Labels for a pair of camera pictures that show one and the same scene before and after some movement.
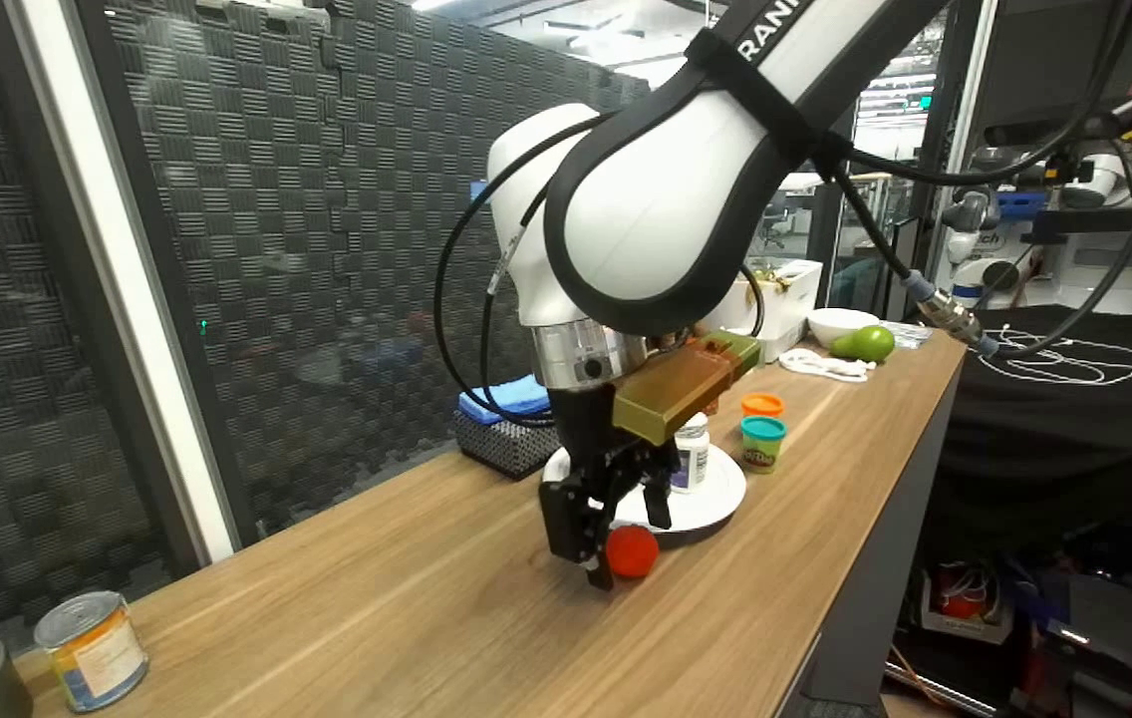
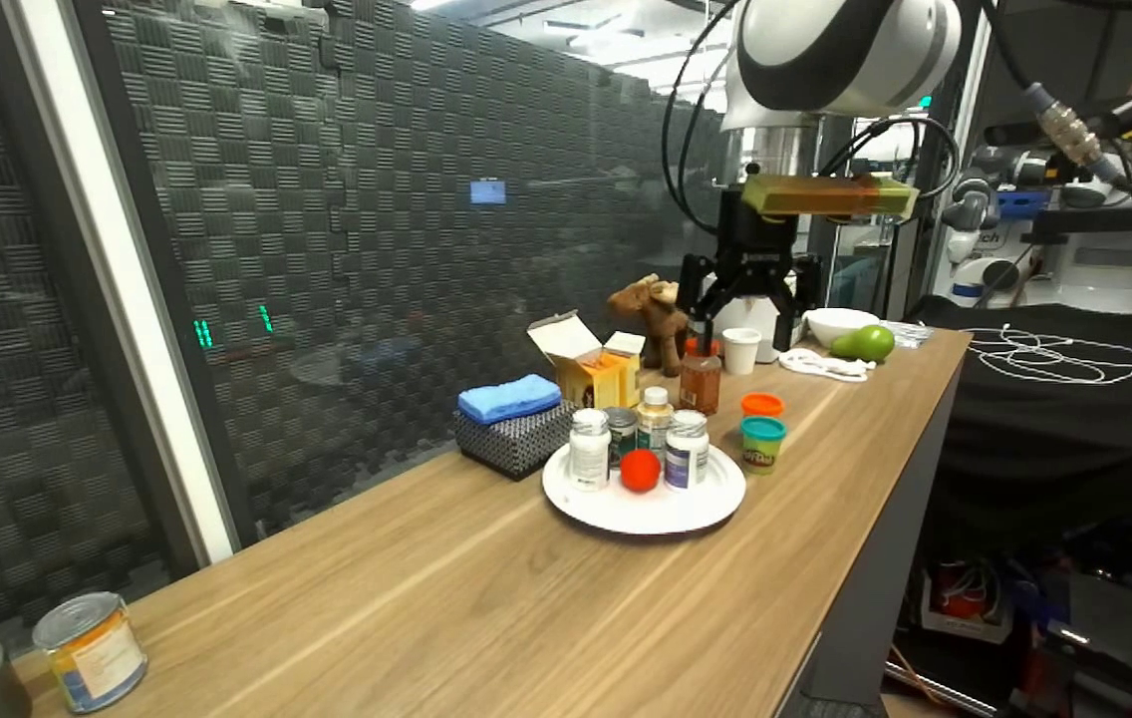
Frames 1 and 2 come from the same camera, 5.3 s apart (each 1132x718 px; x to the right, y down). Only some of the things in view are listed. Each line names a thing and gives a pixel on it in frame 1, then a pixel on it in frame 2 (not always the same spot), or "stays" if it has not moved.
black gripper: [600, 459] → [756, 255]
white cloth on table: [826, 365] stays
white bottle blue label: [696, 436] stays
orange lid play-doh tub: [761, 404] stays
